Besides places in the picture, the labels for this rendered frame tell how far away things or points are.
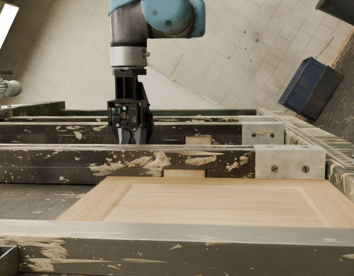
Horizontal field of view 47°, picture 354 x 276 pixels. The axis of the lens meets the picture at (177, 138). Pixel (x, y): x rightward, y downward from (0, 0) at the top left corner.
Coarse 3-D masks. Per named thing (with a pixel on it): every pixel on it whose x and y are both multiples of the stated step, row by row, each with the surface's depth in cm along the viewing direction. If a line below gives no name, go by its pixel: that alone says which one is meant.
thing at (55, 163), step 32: (0, 160) 80; (32, 160) 80; (64, 160) 79; (96, 160) 78; (128, 160) 78; (160, 160) 77; (192, 160) 76; (224, 160) 76; (256, 160) 75; (288, 160) 74; (320, 160) 74
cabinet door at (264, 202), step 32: (96, 192) 67; (128, 192) 68; (160, 192) 68; (192, 192) 67; (224, 192) 67; (256, 192) 67; (288, 192) 67; (320, 192) 65; (224, 224) 52; (256, 224) 52; (288, 224) 52; (320, 224) 52; (352, 224) 51
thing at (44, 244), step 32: (0, 224) 46; (32, 224) 46; (64, 224) 46; (96, 224) 45; (128, 224) 45; (160, 224) 45; (192, 224) 45; (32, 256) 42; (64, 256) 42; (96, 256) 42; (128, 256) 41; (160, 256) 41; (192, 256) 41; (224, 256) 40; (256, 256) 40; (288, 256) 40; (320, 256) 39; (352, 256) 39
